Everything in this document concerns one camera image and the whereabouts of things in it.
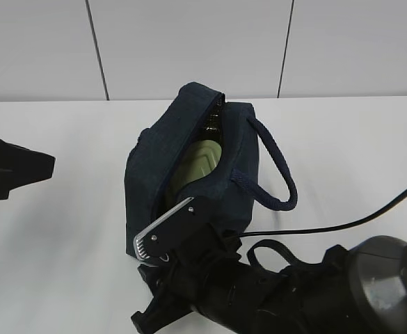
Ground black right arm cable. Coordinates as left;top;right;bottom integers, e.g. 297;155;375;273
223;177;407;276

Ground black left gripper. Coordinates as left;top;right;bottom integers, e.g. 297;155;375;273
0;139;56;200

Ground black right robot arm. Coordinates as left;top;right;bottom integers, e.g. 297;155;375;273
131;225;407;333

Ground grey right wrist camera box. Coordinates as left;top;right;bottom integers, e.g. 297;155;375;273
133;196;215;265

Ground green lidded glass food container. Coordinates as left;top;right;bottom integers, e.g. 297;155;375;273
165;139;222;209

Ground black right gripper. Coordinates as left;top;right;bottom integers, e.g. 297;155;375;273
131;224;241;333

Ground dark navy fabric lunch bag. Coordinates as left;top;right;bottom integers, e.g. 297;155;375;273
124;82;298;257

